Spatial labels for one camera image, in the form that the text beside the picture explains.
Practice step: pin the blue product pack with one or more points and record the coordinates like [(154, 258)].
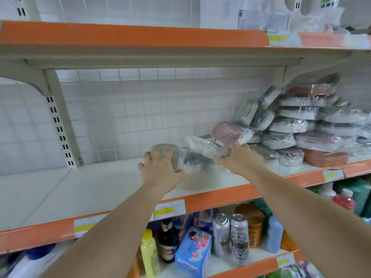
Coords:
[(193, 252)]

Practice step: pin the pile of soap dishes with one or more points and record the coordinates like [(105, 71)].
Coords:
[(307, 127)]

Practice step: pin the white perforated soap dish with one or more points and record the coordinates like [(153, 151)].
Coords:
[(203, 146)]

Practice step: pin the yellow plastic bottle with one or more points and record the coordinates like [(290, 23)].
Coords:
[(150, 254)]

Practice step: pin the clear soap dish left- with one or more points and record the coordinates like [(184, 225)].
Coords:
[(167, 152)]

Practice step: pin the person's right forearm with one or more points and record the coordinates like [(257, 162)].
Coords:
[(313, 223)]

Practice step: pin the person's left forearm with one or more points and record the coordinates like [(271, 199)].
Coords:
[(104, 240)]

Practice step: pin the yellow shelf price label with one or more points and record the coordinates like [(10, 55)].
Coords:
[(333, 175), (355, 41), (284, 39), (169, 209), (285, 260), (90, 225)]

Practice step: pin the person's right hand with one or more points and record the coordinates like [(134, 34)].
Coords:
[(243, 160)]

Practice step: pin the person's left hand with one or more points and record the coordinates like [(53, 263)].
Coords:
[(161, 177)]

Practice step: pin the white plastic bag red print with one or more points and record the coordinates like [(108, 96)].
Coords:
[(319, 21)]

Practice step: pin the pink plastic bottle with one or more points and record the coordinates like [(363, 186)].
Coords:
[(344, 201)]

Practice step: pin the brown can orange lid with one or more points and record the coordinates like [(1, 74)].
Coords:
[(255, 220)]

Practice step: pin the orange metal store shelving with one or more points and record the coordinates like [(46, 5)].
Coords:
[(116, 34)]

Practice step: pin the blue plastic bottle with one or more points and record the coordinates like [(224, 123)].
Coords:
[(275, 234)]

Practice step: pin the clear acrylic tray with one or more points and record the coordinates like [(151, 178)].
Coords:
[(264, 20)]

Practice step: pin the dark plastic bottle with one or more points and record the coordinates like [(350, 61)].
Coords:
[(168, 243)]

